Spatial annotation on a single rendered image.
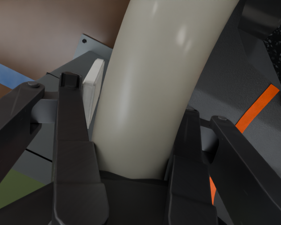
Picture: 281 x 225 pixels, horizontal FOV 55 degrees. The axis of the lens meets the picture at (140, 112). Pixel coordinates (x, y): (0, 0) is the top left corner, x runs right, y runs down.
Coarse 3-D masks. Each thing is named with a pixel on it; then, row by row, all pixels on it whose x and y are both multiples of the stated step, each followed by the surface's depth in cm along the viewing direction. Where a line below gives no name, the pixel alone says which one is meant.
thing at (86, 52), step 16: (80, 48) 116; (96, 48) 115; (64, 64) 92; (80, 64) 97; (48, 80) 76; (48, 128) 58; (32, 144) 52; (48, 144) 54; (32, 160) 48; (48, 160) 50; (32, 176) 45; (48, 176) 47
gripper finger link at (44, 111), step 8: (48, 96) 15; (56, 96) 15; (40, 104) 14; (48, 104) 14; (56, 104) 14; (32, 112) 14; (40, 112) 14; (48, 112) 14; (32, 120) 14; (40, 120) 14; (48, 120) 15
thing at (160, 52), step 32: (160, 0) 7; (192, 0) 7; (224, 0) 7; (128, 32) 8; (160, 32) 7; (192, 32) 7; (128, 64) 8; (160, 64) 8; (192, 64) 8; (128, 96) 8; (160, 96) 8; (96, 128) 9; (128, 128) 8; (160, 128) 8; (128, 160) 9; (160, 160) 9
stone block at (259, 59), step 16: (256, 0) 72; (272, 0) 60; (256, 16) 66; (272, 16) 56; (240, 32) 77; (256, 32) 61; (272, 32) 52; (256, 48) 64; (272, 48) 53; (256, 64) 73; (272, 64) 55; (272, 80) 61
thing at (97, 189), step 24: (72, 72) 15; (72, 96) 14; (72, 120) 11; (72, 144) 9; (72, 168) 8; (96, 168) 8; (72, 192) 6; (96, 192) 6; (72, 216) 6; (96, 216) 6
